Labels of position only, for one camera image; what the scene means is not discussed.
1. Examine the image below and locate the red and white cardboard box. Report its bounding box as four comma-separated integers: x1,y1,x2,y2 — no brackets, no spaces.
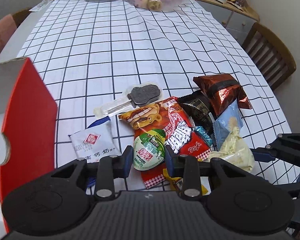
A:
0,57,58,233

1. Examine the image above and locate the green jelly cup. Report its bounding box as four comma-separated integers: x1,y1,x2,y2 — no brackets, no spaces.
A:
133,129,167,171

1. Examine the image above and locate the wooden sideboard cabinet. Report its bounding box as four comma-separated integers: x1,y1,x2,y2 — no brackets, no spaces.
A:
187,0,260,43

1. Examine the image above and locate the black snack packet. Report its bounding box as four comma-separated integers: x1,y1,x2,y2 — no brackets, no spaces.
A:
177,90,218,134

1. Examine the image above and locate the white paper leaflet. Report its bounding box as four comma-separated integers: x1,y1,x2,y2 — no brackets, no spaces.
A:
30,0,53,12

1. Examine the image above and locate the yellow snack packet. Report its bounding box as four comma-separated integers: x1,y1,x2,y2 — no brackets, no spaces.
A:
162,169,209,195

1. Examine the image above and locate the cream triangular snack packet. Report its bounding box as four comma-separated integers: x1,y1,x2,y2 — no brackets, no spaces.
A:
210,125,255,173

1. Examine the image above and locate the chocolate lollipop in clear pack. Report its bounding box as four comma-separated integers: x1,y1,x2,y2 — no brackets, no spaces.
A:
94,81,163,119

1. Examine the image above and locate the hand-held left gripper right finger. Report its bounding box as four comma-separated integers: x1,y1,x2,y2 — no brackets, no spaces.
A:
164,145,252,201

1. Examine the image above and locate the wooden slatted chair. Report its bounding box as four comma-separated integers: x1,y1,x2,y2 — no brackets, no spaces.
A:
241,22,297,90

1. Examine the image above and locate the red snack bag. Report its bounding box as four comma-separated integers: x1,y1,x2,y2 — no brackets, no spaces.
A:
118,96,213,189

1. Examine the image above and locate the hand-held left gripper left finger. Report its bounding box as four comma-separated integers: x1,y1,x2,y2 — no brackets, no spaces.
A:
50,145,133,201

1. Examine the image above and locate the light blue snack packet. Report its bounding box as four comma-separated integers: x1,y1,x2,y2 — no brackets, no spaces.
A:
212,102,243,150

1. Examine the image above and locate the teal wrapped candy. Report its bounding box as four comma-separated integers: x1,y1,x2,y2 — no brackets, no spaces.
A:
192,126,213,147

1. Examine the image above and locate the pink cloth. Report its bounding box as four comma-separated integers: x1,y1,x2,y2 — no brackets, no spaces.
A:
0,14,17,55

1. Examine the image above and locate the brown foil snack packet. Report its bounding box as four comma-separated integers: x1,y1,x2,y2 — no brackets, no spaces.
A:
193,73,253,117

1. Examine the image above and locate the white checkered tablecloth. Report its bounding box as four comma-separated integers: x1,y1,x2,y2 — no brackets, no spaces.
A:
16,0,300,195

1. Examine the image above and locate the white packet with red emblem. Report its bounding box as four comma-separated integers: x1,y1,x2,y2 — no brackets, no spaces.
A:
68,124,123,162

